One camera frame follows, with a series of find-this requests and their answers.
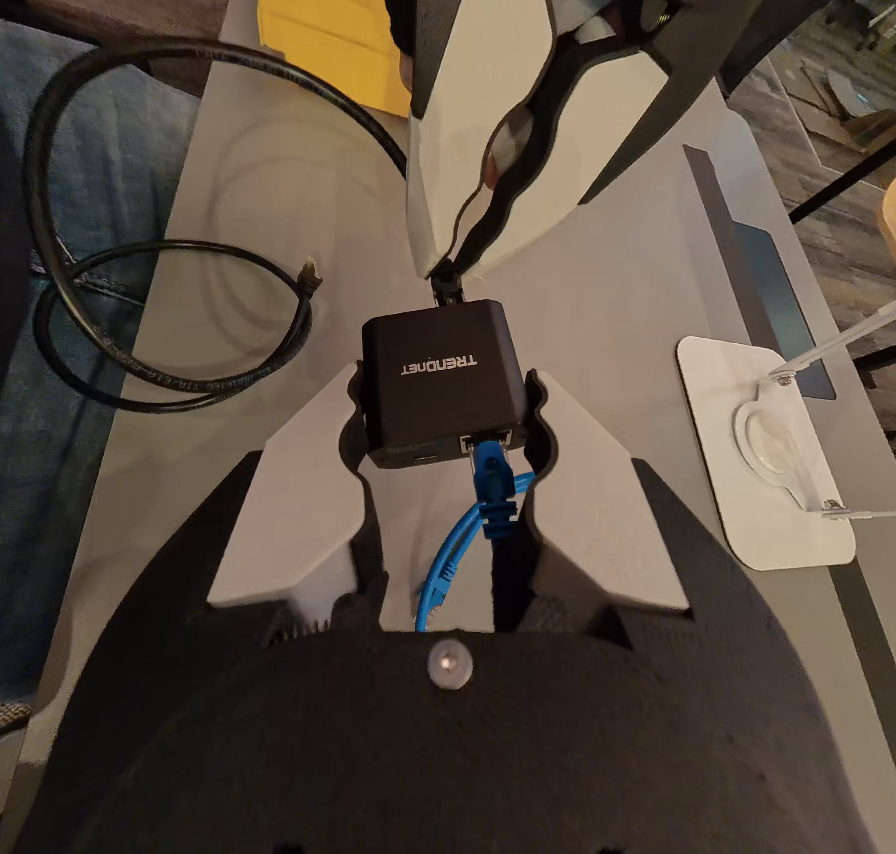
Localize person's left hand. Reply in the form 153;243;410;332
485;117;539;190

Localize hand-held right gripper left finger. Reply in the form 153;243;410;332
206;362;389;627

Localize black ethernet cable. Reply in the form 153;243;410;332
23;36;468;415

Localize blue ethernet cable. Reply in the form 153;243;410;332
414;439;536;634

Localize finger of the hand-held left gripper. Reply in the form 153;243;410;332
406;0;561;281
455;47;673;274

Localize black metal stand legs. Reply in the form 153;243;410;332
790;145;896;226

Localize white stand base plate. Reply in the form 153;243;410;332
675;336;857;572

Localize black network switch box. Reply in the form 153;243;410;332
360;298;531;470

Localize flat cardboard sheets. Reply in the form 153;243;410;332
798;56;896;151

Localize person's blue jeans legs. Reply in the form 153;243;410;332
0;19;205;702

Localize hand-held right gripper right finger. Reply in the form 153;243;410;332
490;369;690;632

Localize yellow plastic bin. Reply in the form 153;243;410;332
258;0;414;109

